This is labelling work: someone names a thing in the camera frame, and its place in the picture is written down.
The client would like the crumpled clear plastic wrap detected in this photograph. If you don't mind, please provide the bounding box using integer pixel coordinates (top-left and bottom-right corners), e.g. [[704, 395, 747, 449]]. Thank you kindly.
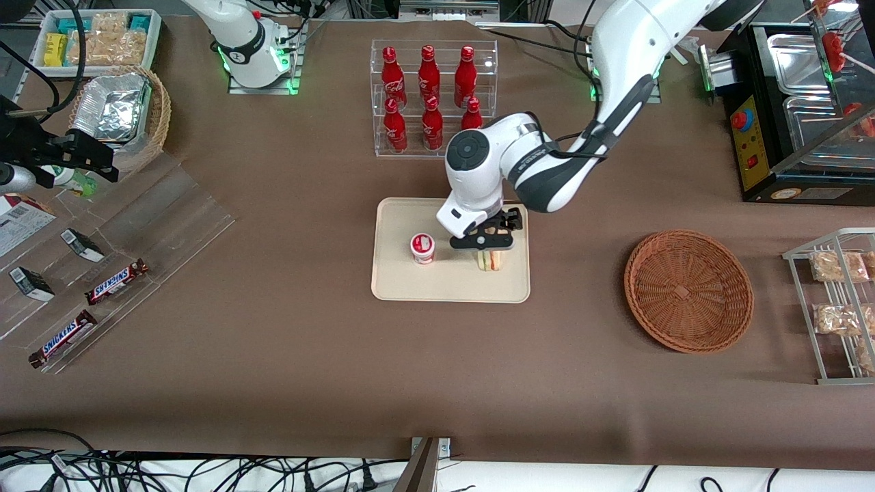
[[671, 35, 705, 66]]

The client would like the round brown wicker basket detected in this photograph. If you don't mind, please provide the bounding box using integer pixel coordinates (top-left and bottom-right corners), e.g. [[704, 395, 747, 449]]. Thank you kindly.
[[623, 230, 755, 354]]

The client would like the clear acrylic bottle rack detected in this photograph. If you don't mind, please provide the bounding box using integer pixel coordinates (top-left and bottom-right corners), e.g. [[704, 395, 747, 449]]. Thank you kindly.
[[371, 39, 498, 159]]

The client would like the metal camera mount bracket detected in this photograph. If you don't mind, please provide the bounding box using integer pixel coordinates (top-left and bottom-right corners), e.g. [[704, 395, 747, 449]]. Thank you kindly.
[[392, 436, 453, 492]]

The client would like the red cola bottle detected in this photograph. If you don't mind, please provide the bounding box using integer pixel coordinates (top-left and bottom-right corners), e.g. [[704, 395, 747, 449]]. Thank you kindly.
[[383, 98, 409, 154], [381, 46, 408, 110], [454, 46, 478, 109], [421, 96, 444, 152], [418, 45, 442, 103], [459, 97, 484, 132]]

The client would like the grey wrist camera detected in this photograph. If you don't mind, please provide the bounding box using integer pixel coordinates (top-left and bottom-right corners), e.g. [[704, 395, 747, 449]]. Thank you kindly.
[[0, 163, 37, 196], [435, 197, 491, 239]]

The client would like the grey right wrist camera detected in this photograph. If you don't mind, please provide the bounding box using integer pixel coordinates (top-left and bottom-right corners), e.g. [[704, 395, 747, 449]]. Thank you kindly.
[[0, 163, 37, 196]]

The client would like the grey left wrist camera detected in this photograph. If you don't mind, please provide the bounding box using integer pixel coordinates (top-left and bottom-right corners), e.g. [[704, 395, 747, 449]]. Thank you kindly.
[[435, 197, 491, 239]]

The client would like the aluminium frame rail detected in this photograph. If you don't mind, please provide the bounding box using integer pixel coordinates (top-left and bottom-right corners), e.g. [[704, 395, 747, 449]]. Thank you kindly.
[[398, 0, 500, 16]]

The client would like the clear acrylic stepped stand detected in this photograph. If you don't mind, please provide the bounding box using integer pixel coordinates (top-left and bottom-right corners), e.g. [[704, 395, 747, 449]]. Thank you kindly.
[[0, 152, 237, 375]]

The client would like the brown Snickers bar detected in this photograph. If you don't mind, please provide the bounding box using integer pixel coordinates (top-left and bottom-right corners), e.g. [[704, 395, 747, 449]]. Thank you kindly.
[[28, 310, 98, 370], [84, 258, 150, 306]]

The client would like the brown table cover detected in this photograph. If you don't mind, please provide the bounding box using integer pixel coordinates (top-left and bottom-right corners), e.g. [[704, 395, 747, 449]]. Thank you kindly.
[[0, 12, 875, 472]]

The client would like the black food display case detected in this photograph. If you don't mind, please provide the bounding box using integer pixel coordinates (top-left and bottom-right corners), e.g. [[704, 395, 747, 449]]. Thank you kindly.
[[716, 20, 875, 206]]

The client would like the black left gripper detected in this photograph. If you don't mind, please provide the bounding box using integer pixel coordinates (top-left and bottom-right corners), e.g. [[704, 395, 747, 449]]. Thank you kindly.
[[449, 208, 525, 269]]

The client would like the steel food pan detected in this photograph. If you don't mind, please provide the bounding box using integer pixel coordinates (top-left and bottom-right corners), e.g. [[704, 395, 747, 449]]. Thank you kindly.
[[782, 95, 875, 150], [766, 33, 832, 97]]

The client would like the beige plastic tray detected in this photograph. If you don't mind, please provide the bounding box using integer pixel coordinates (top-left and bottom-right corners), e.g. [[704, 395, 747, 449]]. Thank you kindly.
[[371, 197, 531, 304]]

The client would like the red skewered food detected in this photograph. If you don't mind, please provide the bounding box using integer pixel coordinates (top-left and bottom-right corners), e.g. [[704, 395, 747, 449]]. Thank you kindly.
[[822, 31, 846, 74]]

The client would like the grey metal wire rack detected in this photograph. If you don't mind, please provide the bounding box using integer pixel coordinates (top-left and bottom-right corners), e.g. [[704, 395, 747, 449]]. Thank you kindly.
[[782, 228, 875, 386]]

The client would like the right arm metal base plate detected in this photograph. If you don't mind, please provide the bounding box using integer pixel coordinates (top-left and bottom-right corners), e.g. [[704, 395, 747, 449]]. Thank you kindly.
[[228, 19, 303, 96]]

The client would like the yellow snack pack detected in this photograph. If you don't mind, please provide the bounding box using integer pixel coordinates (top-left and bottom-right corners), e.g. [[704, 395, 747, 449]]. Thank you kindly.
[[44, 33, 70, 68]]

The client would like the silver metal block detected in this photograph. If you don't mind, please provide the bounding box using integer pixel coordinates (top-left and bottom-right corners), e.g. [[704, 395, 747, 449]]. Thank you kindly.
[[697, 44, 736, 103]]

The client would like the tan wicker basket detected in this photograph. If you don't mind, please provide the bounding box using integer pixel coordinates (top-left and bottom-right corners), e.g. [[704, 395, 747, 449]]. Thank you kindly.
[[67, 65, 172, 175]]

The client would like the small black box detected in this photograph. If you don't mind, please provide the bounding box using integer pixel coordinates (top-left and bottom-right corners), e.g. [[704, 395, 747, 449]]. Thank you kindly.
[[60, 228, 106, 264], [9, 266, 56, 303]]

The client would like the white red carton box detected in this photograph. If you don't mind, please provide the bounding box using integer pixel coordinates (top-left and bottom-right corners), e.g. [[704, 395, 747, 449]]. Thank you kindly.
[[0, 193, 58, 259]]

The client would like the white plastic bin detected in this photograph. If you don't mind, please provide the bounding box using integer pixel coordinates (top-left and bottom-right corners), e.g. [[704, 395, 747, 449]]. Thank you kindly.
[[31, 8, 163, 78]]

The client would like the green white plastic bottle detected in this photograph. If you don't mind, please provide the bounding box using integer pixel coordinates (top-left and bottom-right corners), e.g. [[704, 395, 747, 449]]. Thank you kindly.
[[41, 166, 98, 198]]

